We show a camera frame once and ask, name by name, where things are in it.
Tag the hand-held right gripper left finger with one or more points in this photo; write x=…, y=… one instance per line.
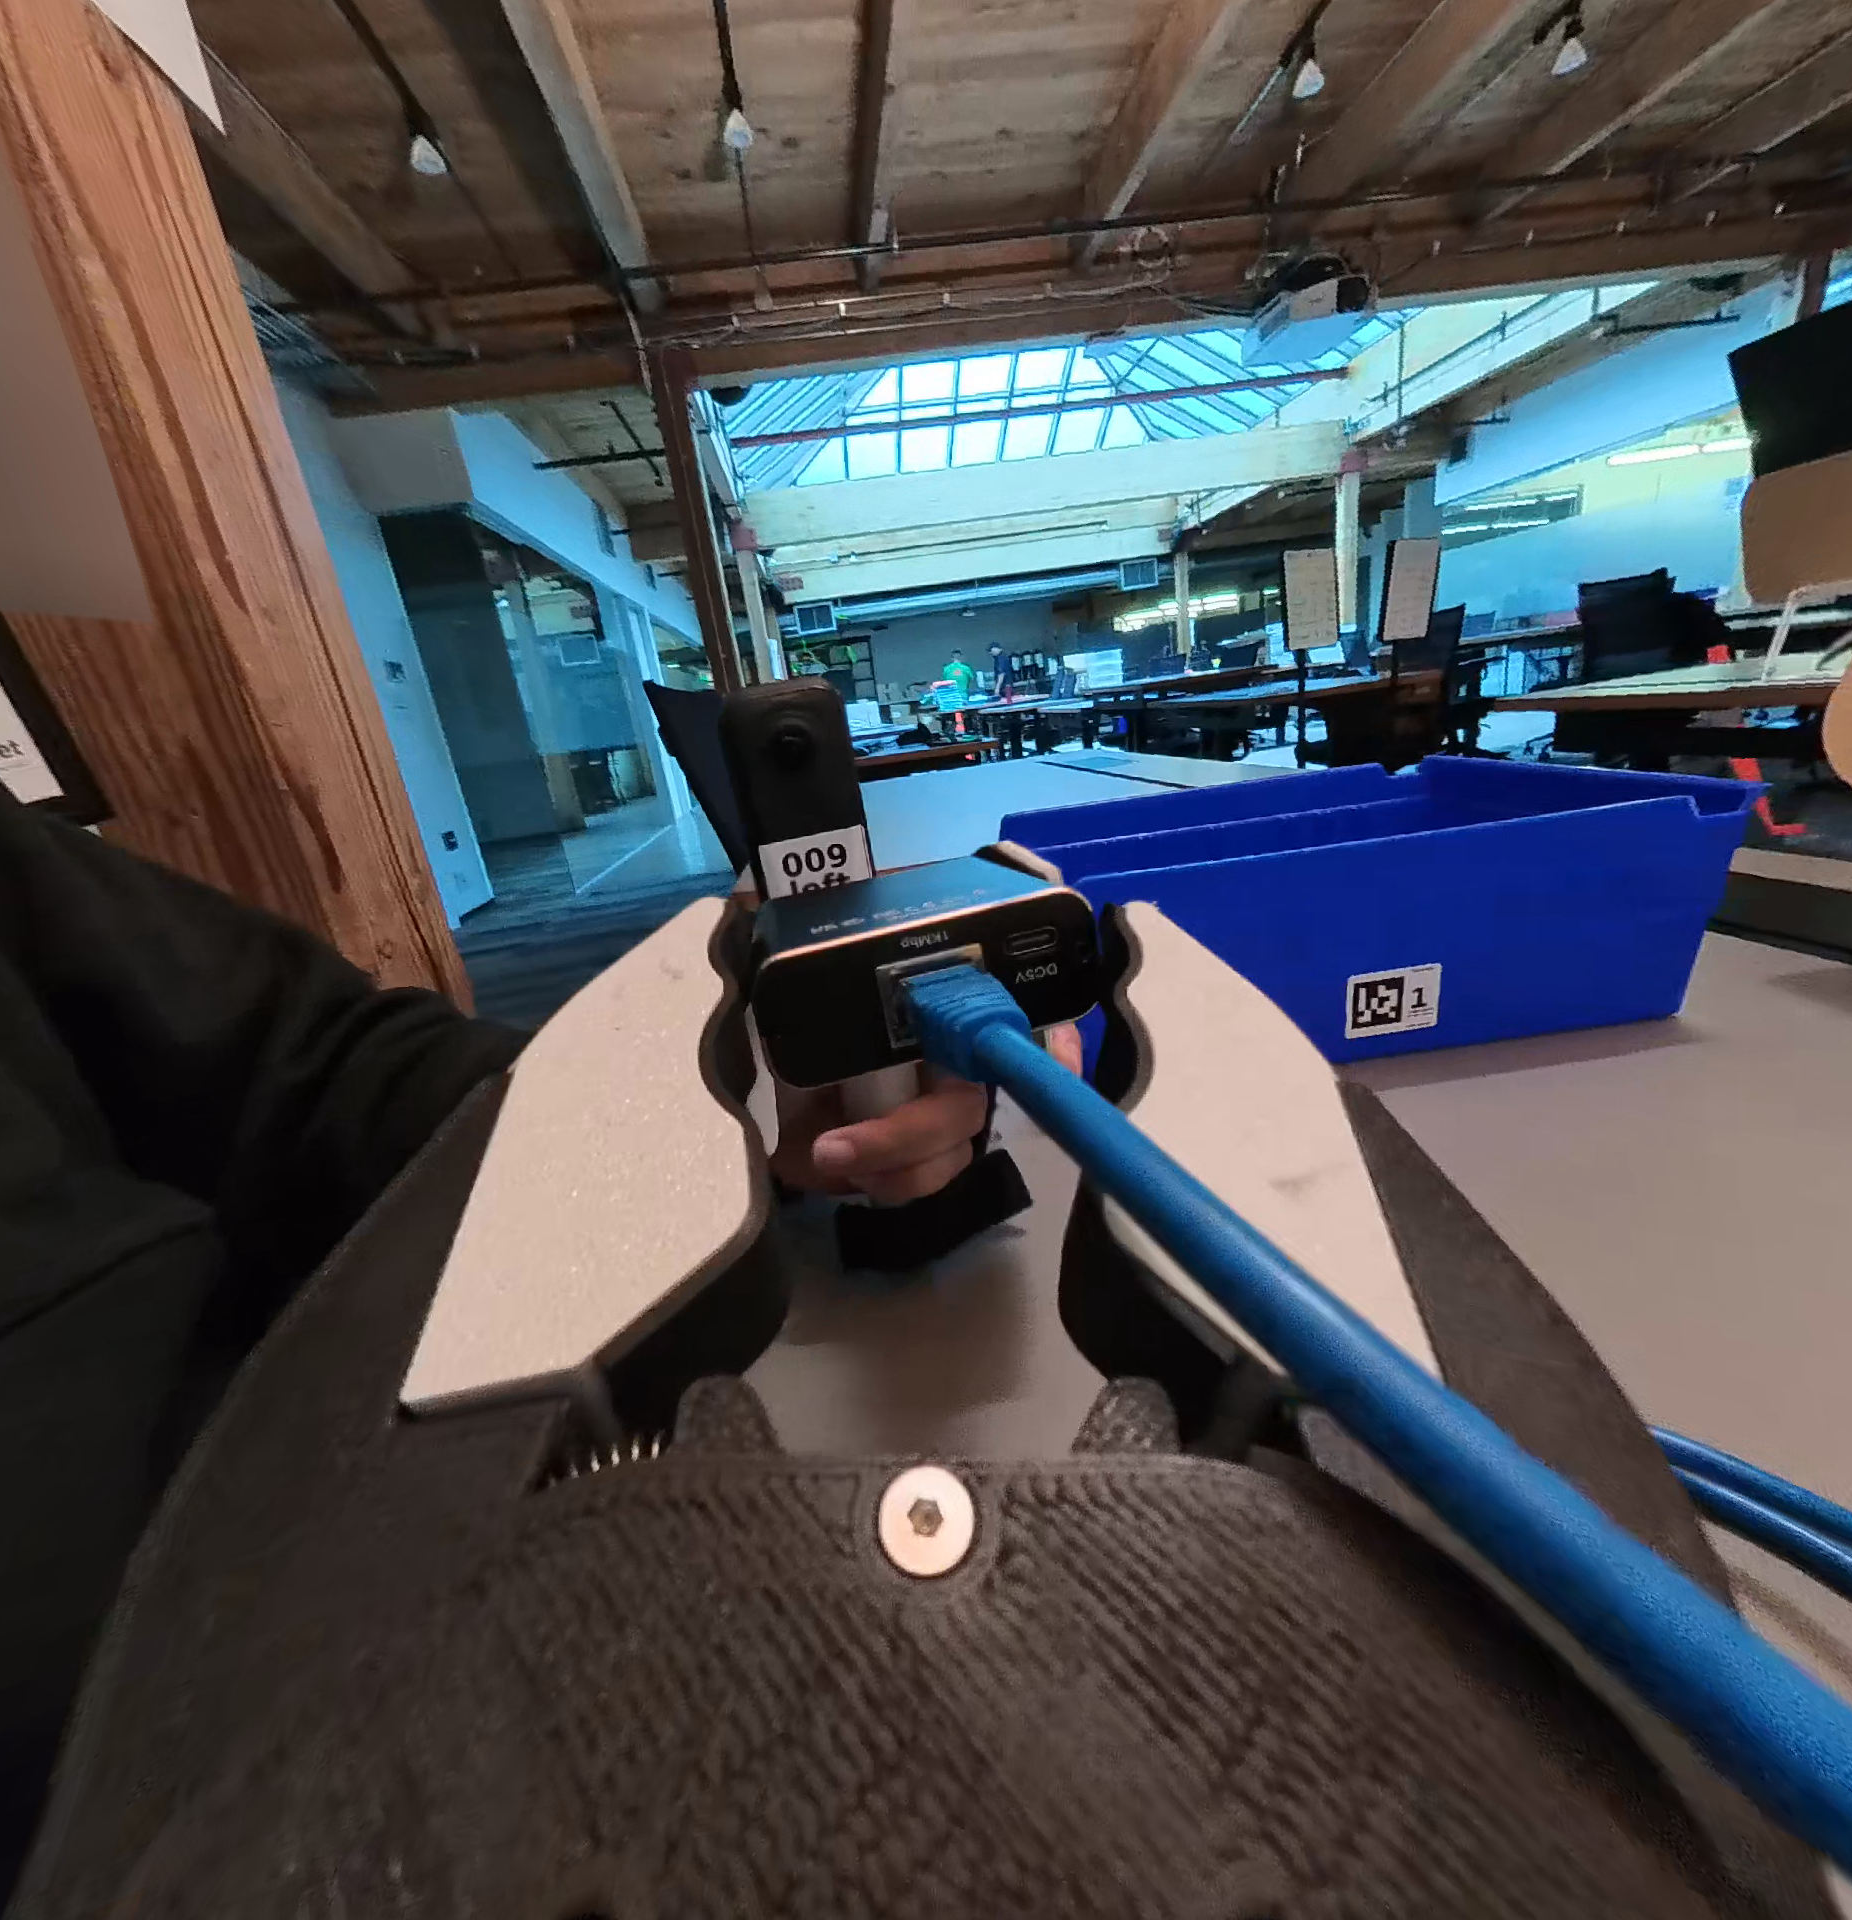
x=595, y=1171

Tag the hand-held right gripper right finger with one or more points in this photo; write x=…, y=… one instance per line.
x=1256, y=1109

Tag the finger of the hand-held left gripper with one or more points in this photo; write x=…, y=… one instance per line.
x=1031, y=864

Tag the black ethernet splitter box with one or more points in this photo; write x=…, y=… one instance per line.
x=837, y=990

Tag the blue plastic bin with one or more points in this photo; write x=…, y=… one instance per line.
x=1542, y=901

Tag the person's left forearm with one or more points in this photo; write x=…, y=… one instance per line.
x=340, y=1051

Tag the grey desk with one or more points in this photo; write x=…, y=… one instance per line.
x=1691, y=1201

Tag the person's left hand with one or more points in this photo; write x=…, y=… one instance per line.
x=895, y=1156

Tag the dark office chair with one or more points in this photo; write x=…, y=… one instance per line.
x=687, y=767

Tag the standing white notice board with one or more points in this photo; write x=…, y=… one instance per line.
x=1310, y=601
x=1409, y=594

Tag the orange traffic cone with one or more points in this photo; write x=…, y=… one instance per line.
x=1766, y=804

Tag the ceiling projector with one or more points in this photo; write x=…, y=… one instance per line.
x=1309, y=316

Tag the framed marker sign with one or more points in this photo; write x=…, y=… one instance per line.
x=12, y=720

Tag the cardboard panel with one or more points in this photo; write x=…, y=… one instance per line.
x=1820, y=525

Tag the black monitor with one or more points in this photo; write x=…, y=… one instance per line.
x=1820, y=382

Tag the white paper notice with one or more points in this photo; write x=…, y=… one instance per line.
x=169, y=45

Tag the wooden post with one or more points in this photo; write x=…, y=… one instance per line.
x=190, y=450

